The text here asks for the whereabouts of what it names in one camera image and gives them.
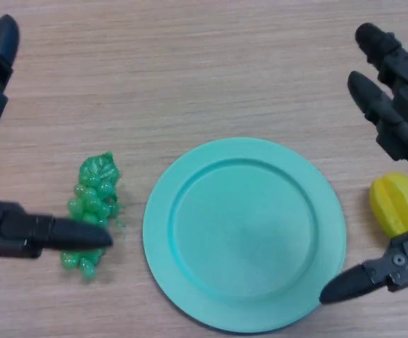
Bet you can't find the yellow starfruit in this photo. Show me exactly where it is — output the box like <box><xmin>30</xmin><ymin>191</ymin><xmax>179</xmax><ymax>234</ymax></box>
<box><xmin>369</xmin><ymin>172</ymin><xmax>408</xmax><ymax>237</ymax></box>

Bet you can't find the teal round plate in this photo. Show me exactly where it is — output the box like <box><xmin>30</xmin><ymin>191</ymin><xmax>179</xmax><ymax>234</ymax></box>
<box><xmin>142</xmin><ymin>137</ymin><xmax>348</xmax><ymax>334</ymax></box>

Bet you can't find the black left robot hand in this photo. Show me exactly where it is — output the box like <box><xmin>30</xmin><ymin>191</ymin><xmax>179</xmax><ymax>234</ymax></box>
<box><xmin>0</xmin><ymin>14</ymin><xmax>114</xmax><ymax>260</ymax></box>

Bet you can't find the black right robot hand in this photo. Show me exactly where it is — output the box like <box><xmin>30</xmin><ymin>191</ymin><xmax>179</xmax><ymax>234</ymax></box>
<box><xmin>319</xmin><ymin>23</ymin><xmax>408</xmax><ymax>306</ymax></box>

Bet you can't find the green grape bunch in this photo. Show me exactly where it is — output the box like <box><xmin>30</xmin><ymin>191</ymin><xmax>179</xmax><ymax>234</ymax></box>
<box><xmin>60</xmin><ymin>151</ymin><xmax>126</xmax><ymax>282</ymax></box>

